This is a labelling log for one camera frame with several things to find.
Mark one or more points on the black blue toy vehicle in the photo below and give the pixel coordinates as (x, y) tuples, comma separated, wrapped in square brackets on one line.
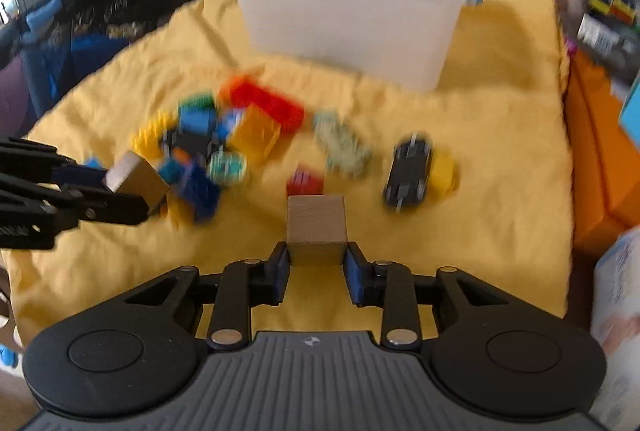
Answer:
[(200, 133)]

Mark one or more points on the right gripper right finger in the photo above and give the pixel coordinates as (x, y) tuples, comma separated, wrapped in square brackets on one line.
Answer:
[(390, 287)]

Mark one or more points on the wooden cube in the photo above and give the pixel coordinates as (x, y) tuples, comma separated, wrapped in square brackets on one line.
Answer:
[(317, 230), (133, 175)]

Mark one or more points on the dark blue toy brick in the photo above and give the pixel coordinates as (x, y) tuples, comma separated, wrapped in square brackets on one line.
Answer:
[(201, 193)]

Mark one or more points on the red die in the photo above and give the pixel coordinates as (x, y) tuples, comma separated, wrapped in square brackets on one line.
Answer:
[(305, 181)]

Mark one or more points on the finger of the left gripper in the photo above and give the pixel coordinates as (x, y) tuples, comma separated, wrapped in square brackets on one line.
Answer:
[(40, 163), (84, 202)]

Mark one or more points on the small yellow toy brick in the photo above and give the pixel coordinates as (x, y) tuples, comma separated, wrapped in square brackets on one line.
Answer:
[(255, 135)]

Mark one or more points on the orange box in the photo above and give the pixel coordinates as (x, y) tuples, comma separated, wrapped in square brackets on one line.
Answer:
[(606, 163)]

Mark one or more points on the light blue box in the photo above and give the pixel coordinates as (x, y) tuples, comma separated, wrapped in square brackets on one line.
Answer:
[(629, 119)]

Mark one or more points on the yellow cloth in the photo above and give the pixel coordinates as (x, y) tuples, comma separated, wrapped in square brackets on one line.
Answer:
[(497, 109)]

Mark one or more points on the red toy block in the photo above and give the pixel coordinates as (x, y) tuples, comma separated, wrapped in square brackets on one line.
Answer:
[(243, 91)]

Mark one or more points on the black toy car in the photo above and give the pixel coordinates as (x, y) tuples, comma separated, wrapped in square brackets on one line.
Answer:
[(407, 181)]

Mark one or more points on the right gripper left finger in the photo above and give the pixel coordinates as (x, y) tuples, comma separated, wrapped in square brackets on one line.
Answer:
[(240, 287)]

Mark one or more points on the green round toy piece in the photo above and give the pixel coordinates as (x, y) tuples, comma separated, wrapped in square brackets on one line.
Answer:
[(200, 101)]

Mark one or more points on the pale green toy piece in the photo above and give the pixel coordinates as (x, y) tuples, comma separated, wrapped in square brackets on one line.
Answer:
[(345, 152)]

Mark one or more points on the large yellow toy brick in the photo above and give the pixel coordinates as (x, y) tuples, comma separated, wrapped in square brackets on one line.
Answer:
[(146, 141)]

